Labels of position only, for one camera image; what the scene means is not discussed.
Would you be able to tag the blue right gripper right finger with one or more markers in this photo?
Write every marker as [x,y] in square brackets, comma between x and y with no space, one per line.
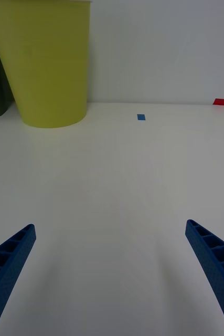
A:
[219,270]

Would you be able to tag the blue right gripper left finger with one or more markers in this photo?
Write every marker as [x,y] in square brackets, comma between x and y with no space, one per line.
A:
[4,275]

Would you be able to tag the yellow-green plastic waste bin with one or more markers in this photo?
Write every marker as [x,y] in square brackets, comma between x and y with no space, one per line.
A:
[48,65]

